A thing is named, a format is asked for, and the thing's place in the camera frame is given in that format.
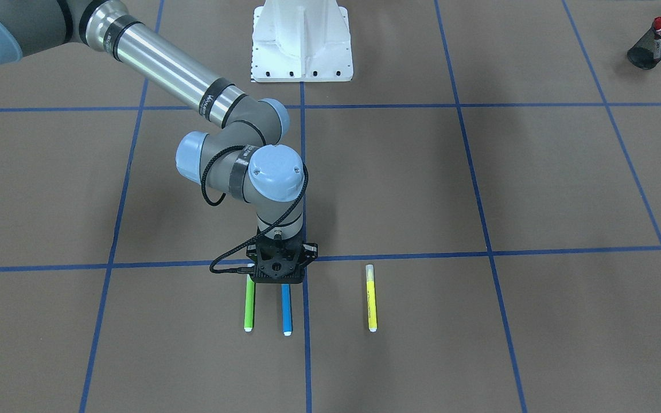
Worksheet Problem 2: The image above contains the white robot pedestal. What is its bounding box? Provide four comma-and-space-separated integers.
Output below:
250, 1, 354, 83

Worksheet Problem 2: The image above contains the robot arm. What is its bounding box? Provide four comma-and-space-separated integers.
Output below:
0, 1, 308, 240

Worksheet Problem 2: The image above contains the yellow marker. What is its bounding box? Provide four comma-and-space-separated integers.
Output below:
365, 264, 378, 333

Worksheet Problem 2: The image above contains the blue marker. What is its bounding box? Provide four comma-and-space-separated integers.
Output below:
281, 284, 293, 337

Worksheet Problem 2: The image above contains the green marker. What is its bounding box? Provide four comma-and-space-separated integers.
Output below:
243, 275, 255, 333

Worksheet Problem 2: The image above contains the black mesh pen cup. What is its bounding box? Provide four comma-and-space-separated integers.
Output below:
627, 17, 661, 70

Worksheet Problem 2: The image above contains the red marker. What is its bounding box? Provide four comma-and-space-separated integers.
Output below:
651, 16, 661, 62

